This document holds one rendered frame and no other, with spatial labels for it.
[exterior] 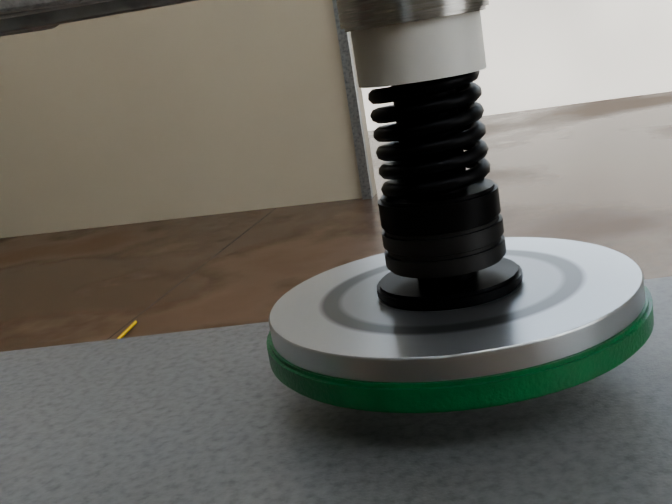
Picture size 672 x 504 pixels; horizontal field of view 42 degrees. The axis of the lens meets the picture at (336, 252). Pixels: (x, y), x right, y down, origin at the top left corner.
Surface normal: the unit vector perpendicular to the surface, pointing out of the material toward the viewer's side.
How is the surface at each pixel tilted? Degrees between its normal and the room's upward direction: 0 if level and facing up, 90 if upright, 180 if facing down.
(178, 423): 0
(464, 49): 90
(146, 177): 90
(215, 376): 0
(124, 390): 0
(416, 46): 90
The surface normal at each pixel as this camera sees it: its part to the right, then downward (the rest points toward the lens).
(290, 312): -0.15, -0.96
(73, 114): -0.22, 0.27
